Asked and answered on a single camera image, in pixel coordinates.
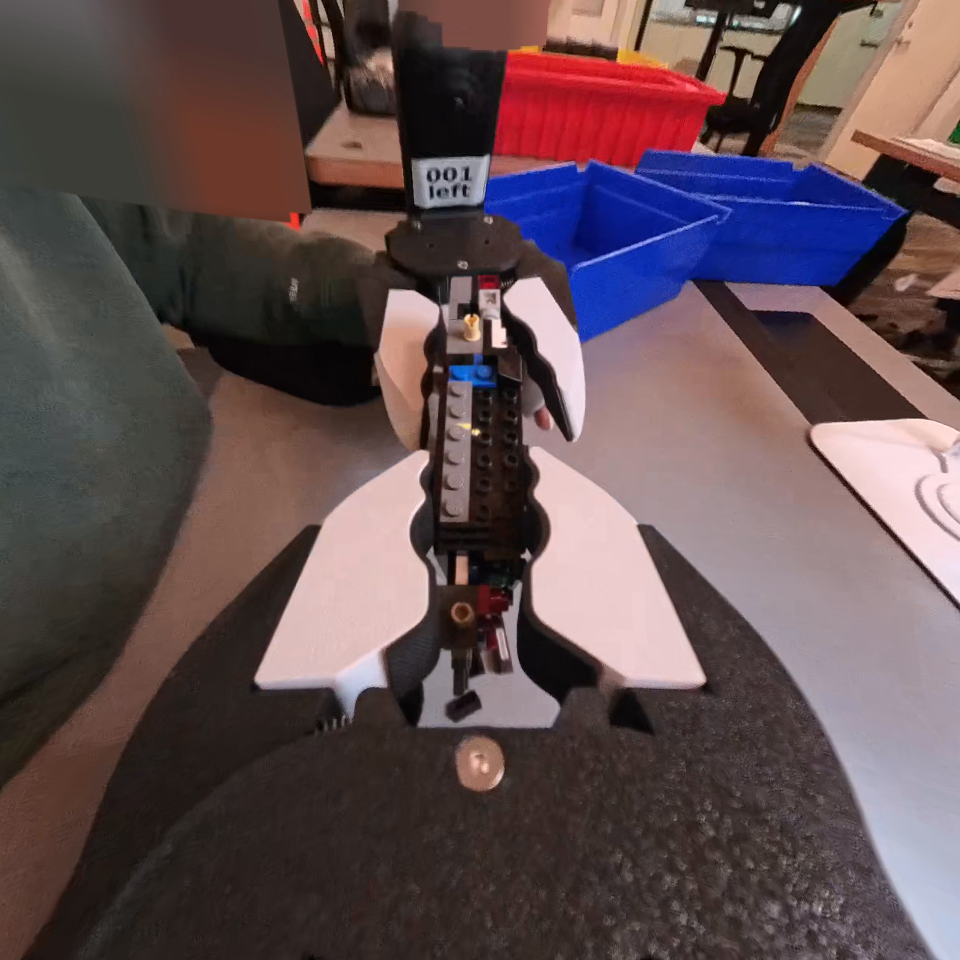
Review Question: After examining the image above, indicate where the white book stand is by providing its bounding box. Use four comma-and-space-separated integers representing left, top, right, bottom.
808, 418, 960, 609

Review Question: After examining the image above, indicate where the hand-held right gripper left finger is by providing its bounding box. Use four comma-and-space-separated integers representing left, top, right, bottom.
253, 448, 440, 720

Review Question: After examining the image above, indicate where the black office chair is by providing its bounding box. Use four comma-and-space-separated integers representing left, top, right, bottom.
697, 0, 841, 155

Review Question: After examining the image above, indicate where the red plastic bin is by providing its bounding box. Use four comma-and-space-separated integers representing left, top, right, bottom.
495, 51, 727, 165

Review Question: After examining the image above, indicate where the wooden top background desk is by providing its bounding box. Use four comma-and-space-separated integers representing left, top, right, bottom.
851, 129, 960, 219

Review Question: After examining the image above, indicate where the person's green sweater torso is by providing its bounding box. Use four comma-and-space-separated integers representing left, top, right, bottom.
0, 191, 215, 789

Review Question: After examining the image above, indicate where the lego car model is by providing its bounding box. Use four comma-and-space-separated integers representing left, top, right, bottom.
420, 273, 541, 695

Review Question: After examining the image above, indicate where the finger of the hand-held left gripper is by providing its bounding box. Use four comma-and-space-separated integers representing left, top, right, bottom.
498, 276, 588, 444
373, 287, 445, 451

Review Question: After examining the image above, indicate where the blue plastic bin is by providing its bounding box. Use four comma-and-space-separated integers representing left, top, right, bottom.
636, 148, 912, 288
483, 159, 732, 342

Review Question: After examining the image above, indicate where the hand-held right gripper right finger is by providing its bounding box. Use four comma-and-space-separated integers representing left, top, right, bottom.
517, 446, 708, 710

